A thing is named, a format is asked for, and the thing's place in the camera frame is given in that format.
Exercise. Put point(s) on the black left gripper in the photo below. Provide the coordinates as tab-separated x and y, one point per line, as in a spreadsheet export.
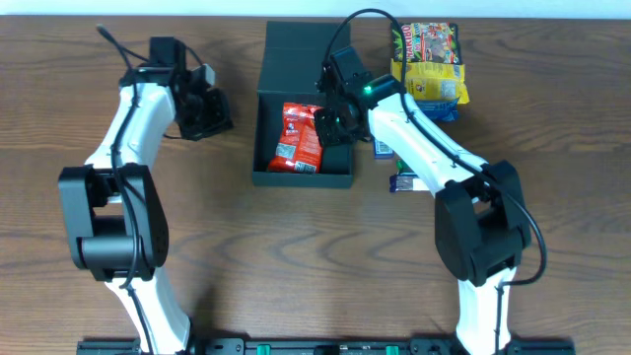
208	115

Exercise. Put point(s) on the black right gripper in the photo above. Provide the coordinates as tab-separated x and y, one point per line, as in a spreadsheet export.
328	128

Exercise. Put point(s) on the red orange candy bag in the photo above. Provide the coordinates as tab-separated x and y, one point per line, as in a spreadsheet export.
298	149

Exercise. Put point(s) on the yellow snack bag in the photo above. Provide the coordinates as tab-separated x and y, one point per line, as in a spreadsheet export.
429	81

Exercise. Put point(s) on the Haribo gummy candy bag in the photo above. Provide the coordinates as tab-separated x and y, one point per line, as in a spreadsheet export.
427	42

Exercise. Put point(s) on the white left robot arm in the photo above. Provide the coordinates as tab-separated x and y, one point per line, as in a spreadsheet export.
114	219

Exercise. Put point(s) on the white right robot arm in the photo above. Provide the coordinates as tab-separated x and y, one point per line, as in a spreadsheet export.
482	225

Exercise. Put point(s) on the small blue gum pack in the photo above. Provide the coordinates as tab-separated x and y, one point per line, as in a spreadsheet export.
382	150

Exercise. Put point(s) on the blue long cookie pack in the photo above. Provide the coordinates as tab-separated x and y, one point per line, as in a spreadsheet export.
442	111

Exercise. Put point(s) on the green candy bar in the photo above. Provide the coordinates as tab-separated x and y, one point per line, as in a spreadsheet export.
403	168

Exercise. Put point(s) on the purple chocolate bar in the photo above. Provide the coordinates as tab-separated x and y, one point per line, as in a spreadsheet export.
398	183

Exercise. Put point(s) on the dark green open box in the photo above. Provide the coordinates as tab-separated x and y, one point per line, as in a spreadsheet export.
291	66

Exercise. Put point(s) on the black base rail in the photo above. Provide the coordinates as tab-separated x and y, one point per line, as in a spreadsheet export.
413	346

